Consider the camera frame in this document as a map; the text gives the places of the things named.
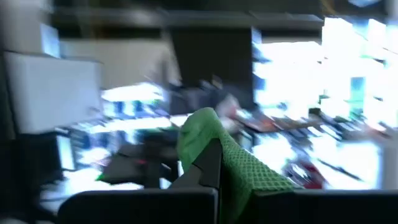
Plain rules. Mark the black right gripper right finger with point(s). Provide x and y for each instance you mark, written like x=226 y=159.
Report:
x=326 y=208

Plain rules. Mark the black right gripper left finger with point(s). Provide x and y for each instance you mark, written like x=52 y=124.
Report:
x=186 y=205

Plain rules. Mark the green elastic bandage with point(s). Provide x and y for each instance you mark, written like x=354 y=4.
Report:
x=242 y=174

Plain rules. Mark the dark panel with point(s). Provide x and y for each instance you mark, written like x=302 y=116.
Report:
x=211 y=56

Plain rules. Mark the white cabinet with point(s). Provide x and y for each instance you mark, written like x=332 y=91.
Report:
x=53 y=93

